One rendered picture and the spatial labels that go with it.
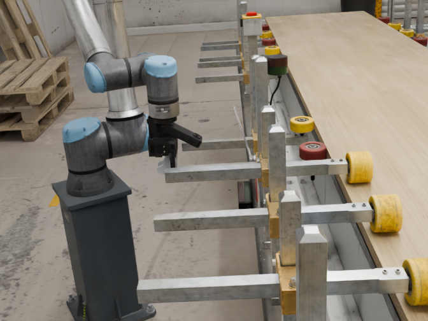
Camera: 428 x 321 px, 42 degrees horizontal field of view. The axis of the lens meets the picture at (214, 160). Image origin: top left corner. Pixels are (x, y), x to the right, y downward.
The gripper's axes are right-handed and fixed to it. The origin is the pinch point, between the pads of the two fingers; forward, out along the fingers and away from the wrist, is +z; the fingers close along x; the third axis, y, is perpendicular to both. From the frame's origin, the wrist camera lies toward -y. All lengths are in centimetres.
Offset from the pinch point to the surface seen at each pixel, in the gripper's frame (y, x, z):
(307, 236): -27, 97, -35
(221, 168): -14.6, 25.6, -13.7
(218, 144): -12.9, -23.6, -1.4
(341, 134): -52, -10, -9
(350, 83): -67, -70, -9
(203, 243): -1, -99, 83
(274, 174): -26, 48, -21
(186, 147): -1.8, -23.6, -0.9
